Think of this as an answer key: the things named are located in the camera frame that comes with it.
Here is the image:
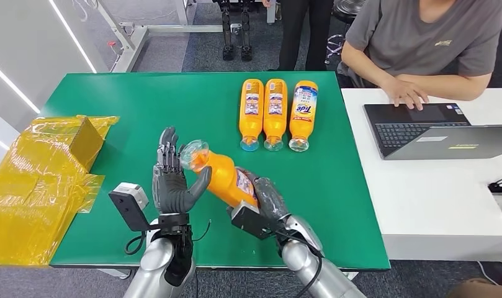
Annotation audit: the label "person standing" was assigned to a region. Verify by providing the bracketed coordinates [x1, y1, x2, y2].
[277, 0, 335, 72]

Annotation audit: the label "black robot legs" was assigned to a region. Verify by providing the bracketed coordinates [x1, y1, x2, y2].
[212, 0, 262, 63]

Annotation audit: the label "person's hand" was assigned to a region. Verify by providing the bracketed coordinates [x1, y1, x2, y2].
[378, 78, 430, 111]

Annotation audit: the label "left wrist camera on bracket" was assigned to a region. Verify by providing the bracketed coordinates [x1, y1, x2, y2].
[108, 183, 161, 233]

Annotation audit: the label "orange bottle showing Tide label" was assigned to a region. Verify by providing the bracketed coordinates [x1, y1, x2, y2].
[288, 80, 319, 153]

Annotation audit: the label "black office chair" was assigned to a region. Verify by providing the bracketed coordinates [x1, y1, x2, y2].
[325, 0, 365, 63]

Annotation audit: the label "green table mat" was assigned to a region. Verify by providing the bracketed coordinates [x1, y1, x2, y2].
[41, 71, 392, 271]

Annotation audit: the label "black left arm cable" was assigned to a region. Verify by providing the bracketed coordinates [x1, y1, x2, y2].
[124, 231, 148, 256]

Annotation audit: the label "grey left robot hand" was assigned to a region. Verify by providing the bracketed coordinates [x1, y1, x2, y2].
[151, 126, 213, 215]

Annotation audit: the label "orange bottle showing back label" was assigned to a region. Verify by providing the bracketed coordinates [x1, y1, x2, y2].
[263, 79, 289, 151]
[238, 79, 265, 152]

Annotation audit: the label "white metal frame stand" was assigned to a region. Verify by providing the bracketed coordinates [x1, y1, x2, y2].
[93, 0, 243, 74]

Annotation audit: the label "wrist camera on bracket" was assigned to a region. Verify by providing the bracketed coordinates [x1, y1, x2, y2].
[227, 201, 284, 241]
[108, 183, 161, 233]

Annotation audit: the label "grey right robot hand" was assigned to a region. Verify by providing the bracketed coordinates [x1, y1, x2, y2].
[235, 166, 292, 226]

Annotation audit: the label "orange detergent bottle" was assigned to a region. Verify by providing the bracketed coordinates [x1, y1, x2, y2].
[179, 140, 260, 209]

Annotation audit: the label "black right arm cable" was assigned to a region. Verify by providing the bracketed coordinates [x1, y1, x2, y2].
[275, 232, 323, 298]

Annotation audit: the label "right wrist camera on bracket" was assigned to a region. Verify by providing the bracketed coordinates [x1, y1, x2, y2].
[227, 201, 284, 241]

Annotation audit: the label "brown object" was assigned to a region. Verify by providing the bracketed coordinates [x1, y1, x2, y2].
[447, 278, 502, 298]

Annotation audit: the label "white desk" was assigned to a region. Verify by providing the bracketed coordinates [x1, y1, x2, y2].
[341, 88, 502, 262]

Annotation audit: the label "dark grey laptop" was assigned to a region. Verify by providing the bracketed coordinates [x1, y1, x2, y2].
[362, 102, 502, 161]

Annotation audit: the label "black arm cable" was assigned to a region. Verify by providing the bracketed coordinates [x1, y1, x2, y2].
[275, 232, 323, 298]
[124, 231, 148, 256]

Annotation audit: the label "yellow film wrapped cardboard box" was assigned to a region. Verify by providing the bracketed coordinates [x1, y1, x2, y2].
[0, 115, 120, 268]

